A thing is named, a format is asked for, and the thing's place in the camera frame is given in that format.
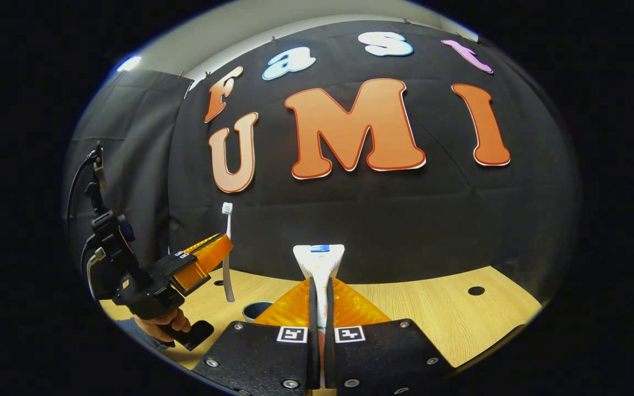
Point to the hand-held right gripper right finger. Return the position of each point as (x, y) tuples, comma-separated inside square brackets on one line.
[(383, 357)]

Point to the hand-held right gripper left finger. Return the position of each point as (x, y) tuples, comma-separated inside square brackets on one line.
[(262, 357)]

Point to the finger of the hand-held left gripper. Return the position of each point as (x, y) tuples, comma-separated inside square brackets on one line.
[(201, 245), (201, 264)]

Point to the white toothbrush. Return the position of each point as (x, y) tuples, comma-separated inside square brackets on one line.
[(228, 225)]

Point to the pale blue cup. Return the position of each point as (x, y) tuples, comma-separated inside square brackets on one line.
[(256, 311)]

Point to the white toothpaste tube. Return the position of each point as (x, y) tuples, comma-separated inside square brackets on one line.
[(320, 264)]

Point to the wooden desktop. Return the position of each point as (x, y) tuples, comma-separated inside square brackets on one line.
[(438, 313)]

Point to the plain black cloth panel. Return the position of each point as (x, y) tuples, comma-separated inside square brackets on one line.
[(130, 137)]

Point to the black backdrop cloth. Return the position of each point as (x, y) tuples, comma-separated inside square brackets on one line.
[(377, 220)]

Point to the ceiling light strip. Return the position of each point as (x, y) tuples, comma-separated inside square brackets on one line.
[(129, 64)]

